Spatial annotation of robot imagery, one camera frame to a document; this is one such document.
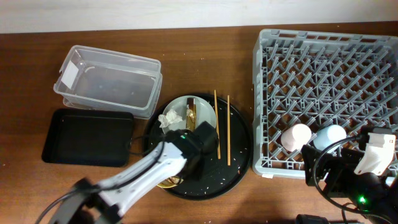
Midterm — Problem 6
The blue plastic cup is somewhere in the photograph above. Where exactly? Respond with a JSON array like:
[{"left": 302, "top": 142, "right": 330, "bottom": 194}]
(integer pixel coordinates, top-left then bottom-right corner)
[{"left": 313, "top": 124, "right": 347, "bottom": 151}]

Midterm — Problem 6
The pink plastic cup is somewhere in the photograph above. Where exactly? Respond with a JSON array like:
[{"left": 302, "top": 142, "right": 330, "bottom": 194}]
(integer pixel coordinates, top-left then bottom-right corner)
[{"left": 280, "top": 124, "right": 312, "bottom": 152}]

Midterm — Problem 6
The gold snack wrapper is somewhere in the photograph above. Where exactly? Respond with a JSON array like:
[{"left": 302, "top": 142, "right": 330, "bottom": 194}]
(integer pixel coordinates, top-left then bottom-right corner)
[{"left": 186, "top": 98, "right": 197, "bottom": 131}]

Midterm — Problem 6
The yellow bowl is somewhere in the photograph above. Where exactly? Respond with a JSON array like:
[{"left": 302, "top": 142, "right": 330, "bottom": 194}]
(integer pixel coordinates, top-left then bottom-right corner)
[{"left": 157, "top": 176, "right": 183, "bottom": 189}]

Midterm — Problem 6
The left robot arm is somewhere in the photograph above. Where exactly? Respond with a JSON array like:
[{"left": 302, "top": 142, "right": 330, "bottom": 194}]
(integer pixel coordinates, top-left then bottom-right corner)
[{"left": 36, "top": 122, "right": 219, "bottom": 223}]

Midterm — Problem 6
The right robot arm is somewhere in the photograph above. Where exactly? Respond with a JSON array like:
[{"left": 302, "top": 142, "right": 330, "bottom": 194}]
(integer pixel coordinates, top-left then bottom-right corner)
[{"left": 301, "top": 146, "right": 397, "bottom": 223}]

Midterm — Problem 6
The grey dishwasher rack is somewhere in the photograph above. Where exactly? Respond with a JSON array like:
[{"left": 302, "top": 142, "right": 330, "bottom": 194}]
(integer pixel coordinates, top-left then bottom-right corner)
[{"left": 252, "top": 29, "right": 397, "bottom": 179}]

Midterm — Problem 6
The right wooden chopstick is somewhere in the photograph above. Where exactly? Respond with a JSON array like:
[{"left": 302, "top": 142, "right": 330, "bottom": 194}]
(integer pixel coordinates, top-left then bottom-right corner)
[{"left": 226, "top": 95, "right": 231, "bottom": 166}]

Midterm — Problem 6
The wooden chopstick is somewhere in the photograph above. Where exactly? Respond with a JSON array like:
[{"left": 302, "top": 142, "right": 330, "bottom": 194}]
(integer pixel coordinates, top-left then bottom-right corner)
[
  {"left": 214, "top": 90, "right": 221, "bottom": 160},
  {"left": 226, "top": 95, "right": 231, "bottom": 166}
]

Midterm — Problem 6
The round black tray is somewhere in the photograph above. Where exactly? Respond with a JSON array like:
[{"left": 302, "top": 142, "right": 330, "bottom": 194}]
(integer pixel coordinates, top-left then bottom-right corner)
[{"left": 141, "top": 92, "right": 252, "bottom": 200}]

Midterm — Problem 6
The left wooden chopstick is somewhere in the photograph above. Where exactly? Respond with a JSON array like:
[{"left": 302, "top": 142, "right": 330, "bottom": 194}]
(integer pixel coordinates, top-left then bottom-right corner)
[{"left": 214, "top": 90, "right": 221, "bottom": 160}]

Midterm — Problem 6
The grey plate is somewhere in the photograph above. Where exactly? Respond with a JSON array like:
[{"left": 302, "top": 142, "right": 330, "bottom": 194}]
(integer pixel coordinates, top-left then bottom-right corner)
[{"left": 158, "top": 95, "right": 216, "bottom": 133}]

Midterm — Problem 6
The crumpled white tissue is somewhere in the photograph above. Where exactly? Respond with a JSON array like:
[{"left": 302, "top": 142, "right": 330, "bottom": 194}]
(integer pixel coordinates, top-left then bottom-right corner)
[{"left": 158, "top": 110, "right": 183, "bottom": 128}]

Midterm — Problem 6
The clear plastic bin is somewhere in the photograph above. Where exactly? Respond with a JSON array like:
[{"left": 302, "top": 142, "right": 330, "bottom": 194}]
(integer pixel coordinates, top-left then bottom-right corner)
[{"left": 53, "top": 45, "right": 162, "bottom": 119}]

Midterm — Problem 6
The black rectangular tray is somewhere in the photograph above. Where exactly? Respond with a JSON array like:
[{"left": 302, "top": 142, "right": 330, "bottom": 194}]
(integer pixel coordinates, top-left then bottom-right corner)
[{"left": 41, "top": 108, "right": 134, "bottom": 167}]

